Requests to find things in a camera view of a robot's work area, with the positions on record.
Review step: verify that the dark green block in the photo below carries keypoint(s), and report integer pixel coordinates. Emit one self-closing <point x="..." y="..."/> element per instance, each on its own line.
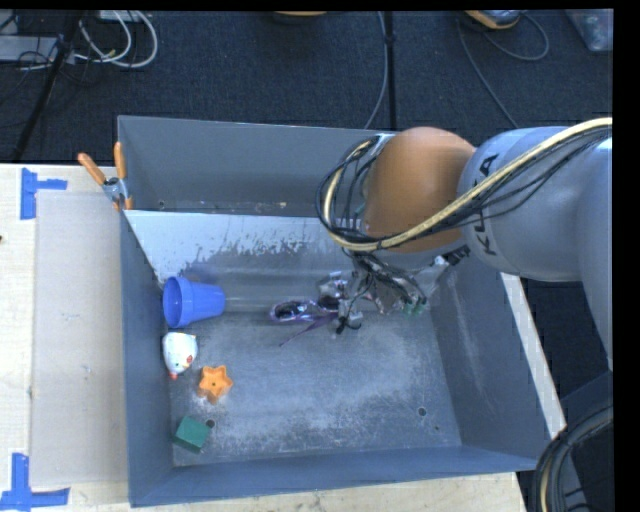
<point x="191" y="434"/>

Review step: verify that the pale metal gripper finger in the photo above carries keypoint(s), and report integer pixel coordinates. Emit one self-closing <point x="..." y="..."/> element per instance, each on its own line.
<point x="351" y="317"/>
<point x="332" y="288"/>

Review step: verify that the white toy chicken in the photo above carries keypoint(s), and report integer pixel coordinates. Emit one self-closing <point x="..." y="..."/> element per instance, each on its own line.
<point x="177" y="350"/>

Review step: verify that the pale flat board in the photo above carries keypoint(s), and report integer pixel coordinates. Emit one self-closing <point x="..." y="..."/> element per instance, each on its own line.
<point x="75" y="330"/>

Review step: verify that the purple sunglasses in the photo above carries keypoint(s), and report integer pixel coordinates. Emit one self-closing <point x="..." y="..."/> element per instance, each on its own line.
<point x="295" y="311"/>

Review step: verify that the grey metal bin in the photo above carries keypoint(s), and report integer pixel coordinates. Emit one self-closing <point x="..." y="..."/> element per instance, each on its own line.
<point x="320" y="390"/>

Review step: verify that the black cylinder on white bracket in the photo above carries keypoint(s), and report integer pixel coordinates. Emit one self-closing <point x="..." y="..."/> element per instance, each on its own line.
<point x="458" y="255"/>

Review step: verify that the blue plastic cup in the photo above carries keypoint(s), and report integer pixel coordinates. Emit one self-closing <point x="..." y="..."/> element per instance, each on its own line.
<point x="192" y="302"/>

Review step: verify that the orange star-shaped toy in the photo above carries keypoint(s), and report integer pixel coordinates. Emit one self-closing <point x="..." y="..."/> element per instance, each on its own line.
<point x="215" y="383"/>

